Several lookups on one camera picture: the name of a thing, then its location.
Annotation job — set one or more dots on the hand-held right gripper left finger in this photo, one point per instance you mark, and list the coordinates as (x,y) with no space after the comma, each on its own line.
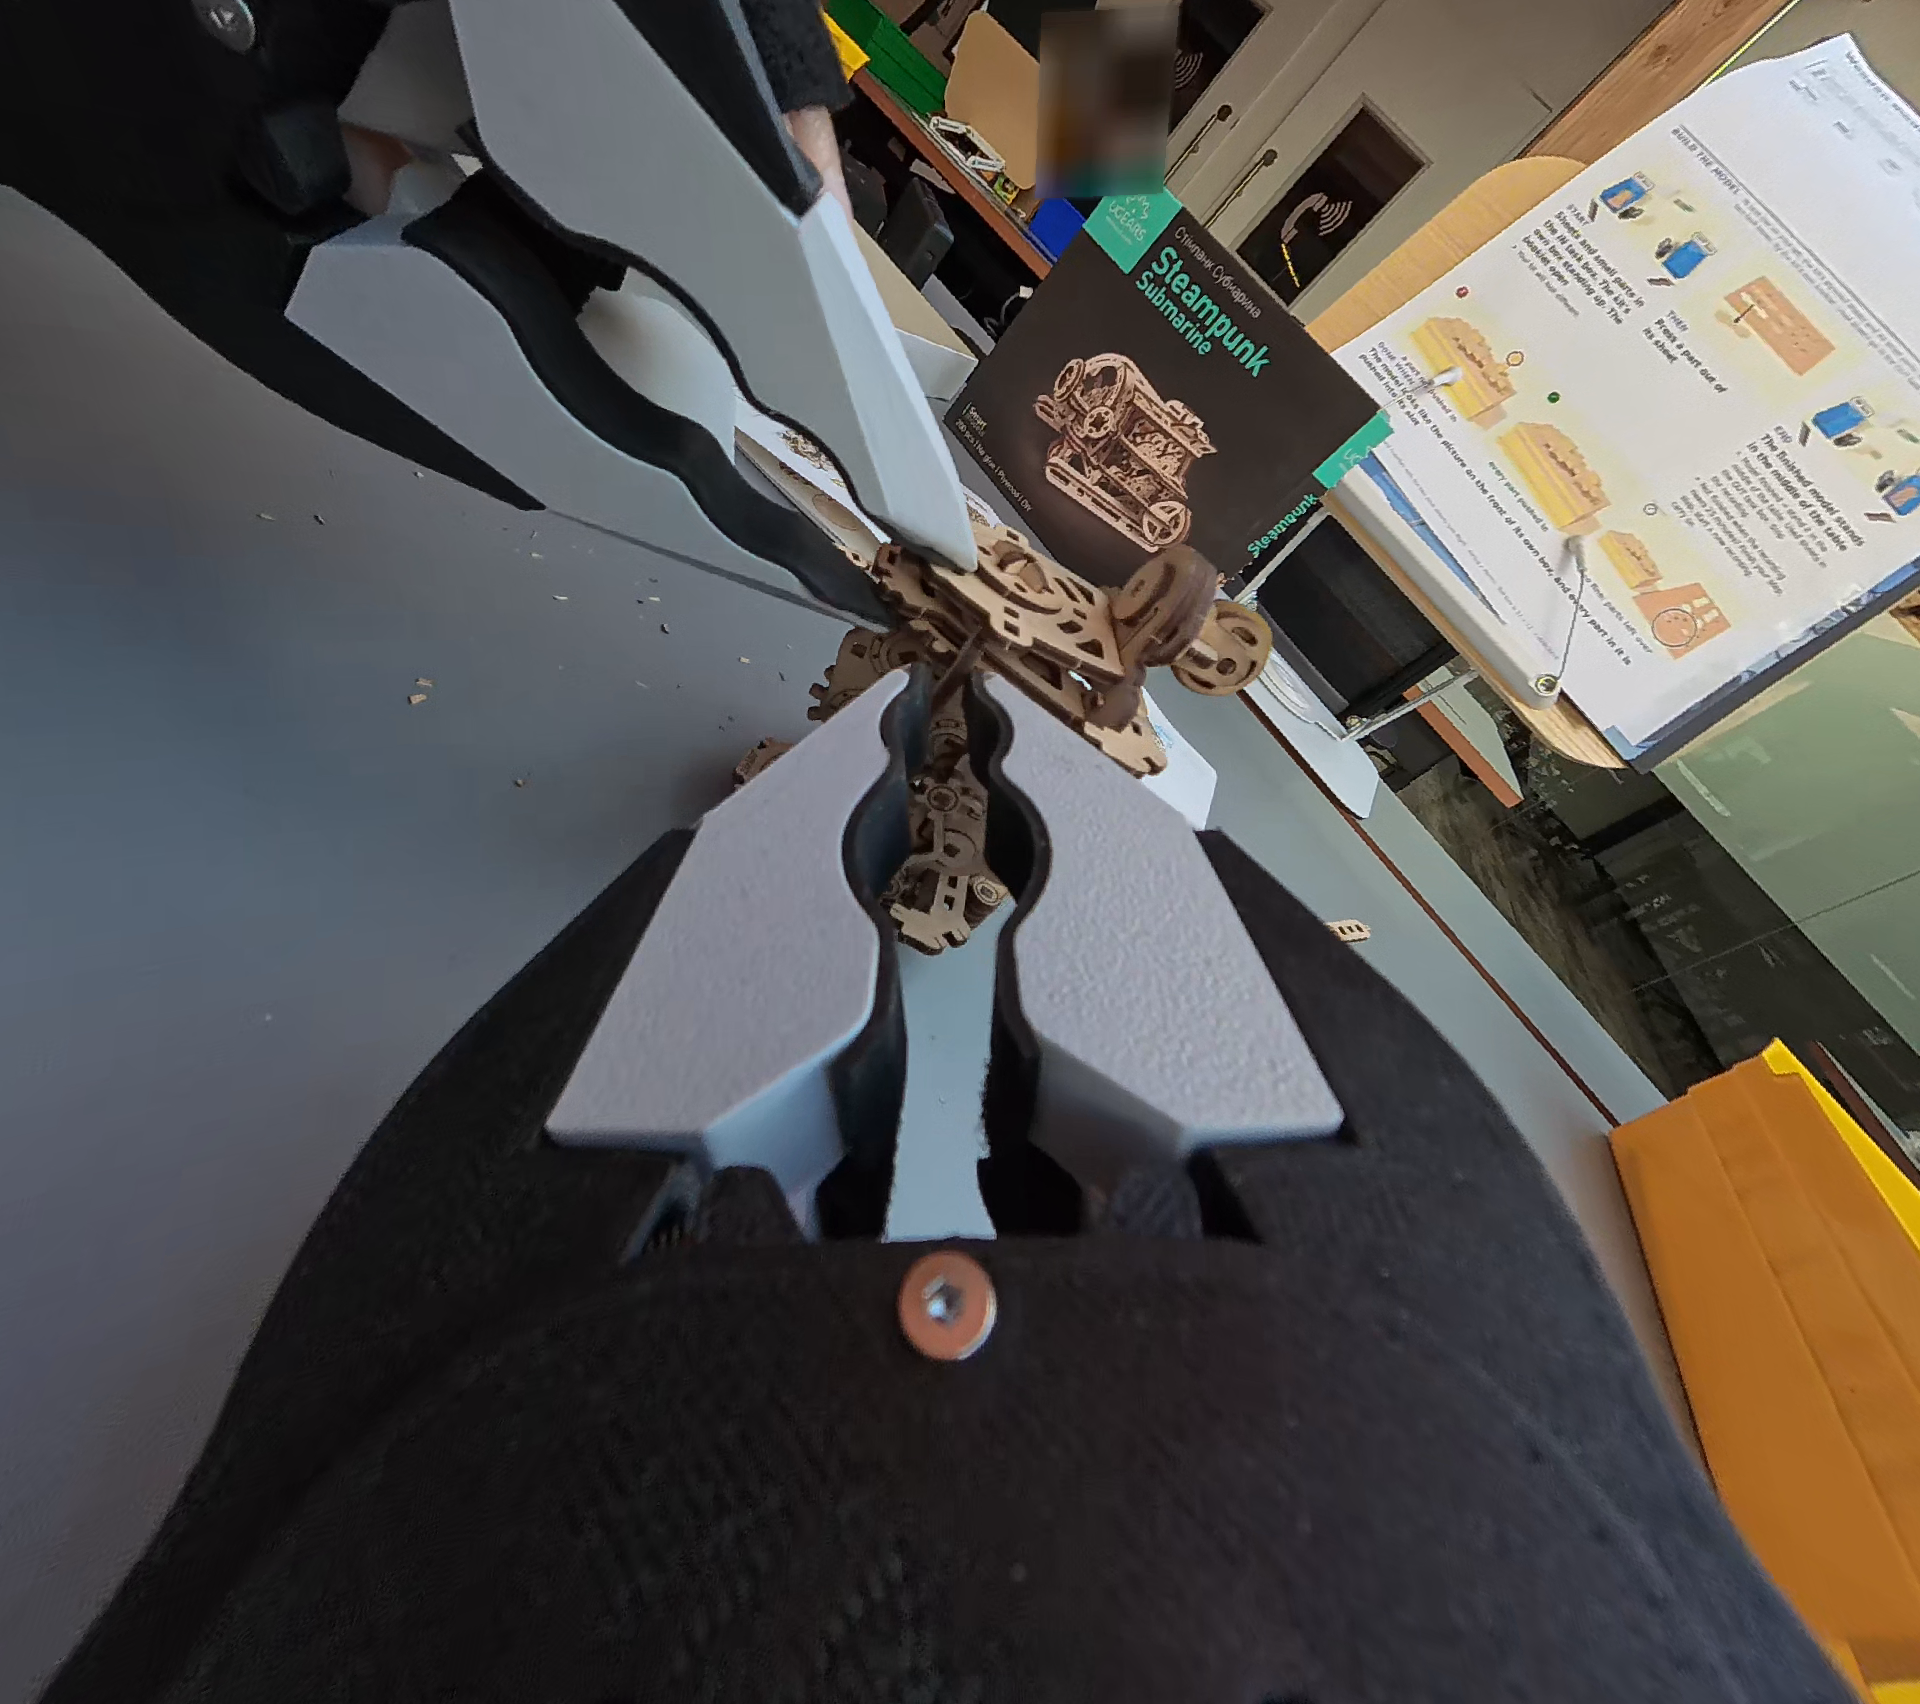
(735,968)

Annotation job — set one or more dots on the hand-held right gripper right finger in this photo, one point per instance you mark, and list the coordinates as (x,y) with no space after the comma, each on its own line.
(1154,985)

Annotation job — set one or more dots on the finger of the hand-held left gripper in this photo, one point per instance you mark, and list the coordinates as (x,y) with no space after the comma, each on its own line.
(435,338)
(630,114)

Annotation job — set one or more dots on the wooden mechanical model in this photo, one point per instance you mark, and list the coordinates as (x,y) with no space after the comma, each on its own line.
(1035,625)

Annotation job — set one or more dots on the grey desk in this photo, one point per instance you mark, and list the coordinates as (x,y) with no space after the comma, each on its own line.
(300,758)

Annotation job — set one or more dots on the stack of green bins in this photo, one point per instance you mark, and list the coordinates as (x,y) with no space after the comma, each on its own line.
(893,46)

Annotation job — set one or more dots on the white paper sheet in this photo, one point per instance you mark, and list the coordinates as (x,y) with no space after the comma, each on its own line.
(1321,745)

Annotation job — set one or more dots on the cardboard sheet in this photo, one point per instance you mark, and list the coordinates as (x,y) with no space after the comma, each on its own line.
(999,76)

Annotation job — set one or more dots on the blue plastic bin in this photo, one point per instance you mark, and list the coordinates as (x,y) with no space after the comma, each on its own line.
(1059,231)

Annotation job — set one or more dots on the glass railing panel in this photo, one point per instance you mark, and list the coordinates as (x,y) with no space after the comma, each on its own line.
(1724,864)

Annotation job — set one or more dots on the grey door with window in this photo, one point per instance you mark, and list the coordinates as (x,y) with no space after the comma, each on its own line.
(1214,32)
(1350,213)

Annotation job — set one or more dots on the black model kit box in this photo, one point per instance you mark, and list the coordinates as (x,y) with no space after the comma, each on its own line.
(1171,384)

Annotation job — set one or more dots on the yellow plastic bin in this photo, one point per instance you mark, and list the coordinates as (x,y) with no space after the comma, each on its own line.
(1770,1285)

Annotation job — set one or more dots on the wooden booklet stand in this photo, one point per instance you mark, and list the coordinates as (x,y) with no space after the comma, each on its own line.
(1441,249)

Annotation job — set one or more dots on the open instruction booklet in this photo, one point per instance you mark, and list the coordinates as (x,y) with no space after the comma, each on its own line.
(1694,384)

